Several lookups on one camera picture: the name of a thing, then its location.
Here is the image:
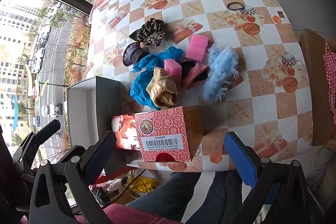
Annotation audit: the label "beige seat cushion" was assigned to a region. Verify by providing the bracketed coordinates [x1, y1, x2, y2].
[307, 145, 336, 193]

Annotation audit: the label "red patterned box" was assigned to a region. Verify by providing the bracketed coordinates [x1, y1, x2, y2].
[134, 106, 205, 163]

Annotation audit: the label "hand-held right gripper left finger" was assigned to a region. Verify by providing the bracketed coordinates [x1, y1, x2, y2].
[29, 131, 117, 224]

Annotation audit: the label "dark scrunchie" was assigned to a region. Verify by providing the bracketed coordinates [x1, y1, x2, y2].
[181, 59, 210, 81]

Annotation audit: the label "beige sock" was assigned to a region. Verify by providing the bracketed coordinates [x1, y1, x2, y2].
[146, 67, 178, 109]

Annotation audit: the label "small pink sponge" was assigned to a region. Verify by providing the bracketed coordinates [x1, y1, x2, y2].
[163, 59, 183, 88]

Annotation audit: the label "person's blue jeans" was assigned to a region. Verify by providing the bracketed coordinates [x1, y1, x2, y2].
[126, 170, 263, 224]

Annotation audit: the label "thin pink sponge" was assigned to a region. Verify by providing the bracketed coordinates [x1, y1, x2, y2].
[182, 63, 209, 88]

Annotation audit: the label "grey box with white inside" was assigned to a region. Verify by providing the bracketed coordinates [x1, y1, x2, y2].
[67, 76, 142, 177]

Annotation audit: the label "blue shoe cover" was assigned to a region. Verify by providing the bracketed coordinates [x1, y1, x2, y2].
[130, 67, 160, 109]
[133, 46, 183, 75]

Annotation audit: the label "wooden chair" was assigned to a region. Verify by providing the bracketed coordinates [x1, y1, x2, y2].
[299, 28, 336, 147]

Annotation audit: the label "black hair tie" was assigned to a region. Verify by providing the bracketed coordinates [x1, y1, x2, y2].
[226, 2, 246, 12]

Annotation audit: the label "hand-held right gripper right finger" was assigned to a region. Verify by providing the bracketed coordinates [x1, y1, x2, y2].
[224, 131, 321, 224]

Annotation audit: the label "leopard print scrunchie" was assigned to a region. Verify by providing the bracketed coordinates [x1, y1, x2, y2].
[129, 18, 166, 46]

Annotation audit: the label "floral tissue packet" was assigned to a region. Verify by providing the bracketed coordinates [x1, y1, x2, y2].
[112, 114, 141, 149]

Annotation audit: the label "yellow cable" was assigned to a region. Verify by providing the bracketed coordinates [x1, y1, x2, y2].
[126, 177, 160, 199]

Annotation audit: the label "pink garment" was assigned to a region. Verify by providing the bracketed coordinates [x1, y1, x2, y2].
[73, 203, 171, 224]

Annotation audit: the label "large pink sponge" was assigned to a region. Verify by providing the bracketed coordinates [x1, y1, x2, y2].
[186, 34, 214, 62]

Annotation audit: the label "red checkered cloth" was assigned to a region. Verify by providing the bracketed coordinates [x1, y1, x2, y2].
[322, 39, 336, 122]

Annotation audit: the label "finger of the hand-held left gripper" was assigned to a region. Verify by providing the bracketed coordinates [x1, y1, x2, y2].
[13, 120, 61, 162]

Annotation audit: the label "light blue fluffy scrunchie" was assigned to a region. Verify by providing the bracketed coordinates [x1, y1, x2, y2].
[202, 45, 240, 103]

